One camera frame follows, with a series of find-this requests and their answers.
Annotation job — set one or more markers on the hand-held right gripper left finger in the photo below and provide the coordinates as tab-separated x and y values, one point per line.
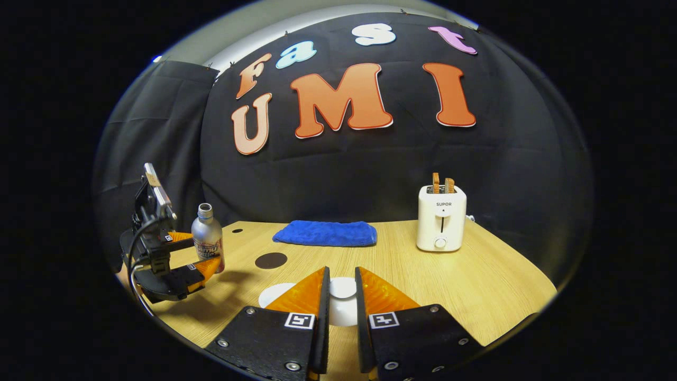
320	328

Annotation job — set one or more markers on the white teacup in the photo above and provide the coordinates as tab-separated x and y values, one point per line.
277	293

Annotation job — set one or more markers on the black backdrop cloth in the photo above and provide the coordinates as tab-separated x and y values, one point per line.
370	174

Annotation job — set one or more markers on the silver water bottle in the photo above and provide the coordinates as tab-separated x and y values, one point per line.
207	238

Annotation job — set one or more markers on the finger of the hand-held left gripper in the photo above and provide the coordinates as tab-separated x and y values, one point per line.
180	283
182	236

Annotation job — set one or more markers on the white teacup lid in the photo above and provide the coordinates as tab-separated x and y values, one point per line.
342	296

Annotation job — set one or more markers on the white toaster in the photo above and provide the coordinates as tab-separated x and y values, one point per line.
441	225

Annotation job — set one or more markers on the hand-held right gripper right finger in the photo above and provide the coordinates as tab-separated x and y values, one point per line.
365	328

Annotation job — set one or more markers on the dark brown round coaster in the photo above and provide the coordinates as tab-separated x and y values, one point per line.
271	260

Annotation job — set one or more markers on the blue towel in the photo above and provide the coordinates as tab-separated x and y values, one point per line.
325	233

